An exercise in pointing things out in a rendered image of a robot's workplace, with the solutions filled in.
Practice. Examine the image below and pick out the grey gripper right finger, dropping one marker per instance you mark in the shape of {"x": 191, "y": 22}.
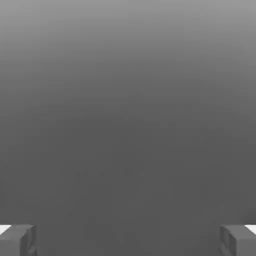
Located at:
{"x": 238, "y": 242}

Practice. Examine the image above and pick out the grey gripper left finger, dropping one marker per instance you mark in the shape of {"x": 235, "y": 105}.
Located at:
{"x": 18, "y": 242}

